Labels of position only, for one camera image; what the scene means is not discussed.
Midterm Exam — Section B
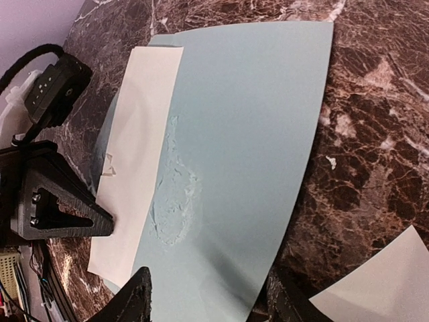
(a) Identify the light blue envelope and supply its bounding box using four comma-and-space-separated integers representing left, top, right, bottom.
90, 20, 335, 322

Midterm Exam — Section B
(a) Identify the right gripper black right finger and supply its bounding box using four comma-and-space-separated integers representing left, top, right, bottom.
267, 268, 322, 321

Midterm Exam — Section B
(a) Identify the white letter paper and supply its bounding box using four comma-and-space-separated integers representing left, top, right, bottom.
88, 46, 184, 287

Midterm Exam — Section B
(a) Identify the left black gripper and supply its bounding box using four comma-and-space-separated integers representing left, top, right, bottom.
1, 140, 114, 248

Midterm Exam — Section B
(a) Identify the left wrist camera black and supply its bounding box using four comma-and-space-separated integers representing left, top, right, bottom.
25, 54, 93, 128

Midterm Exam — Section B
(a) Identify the white paper sheet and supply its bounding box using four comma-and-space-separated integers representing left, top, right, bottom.
310, 225, 428, 321

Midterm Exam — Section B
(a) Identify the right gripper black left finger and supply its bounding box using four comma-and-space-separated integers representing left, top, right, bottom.
96, 266, 152, 322

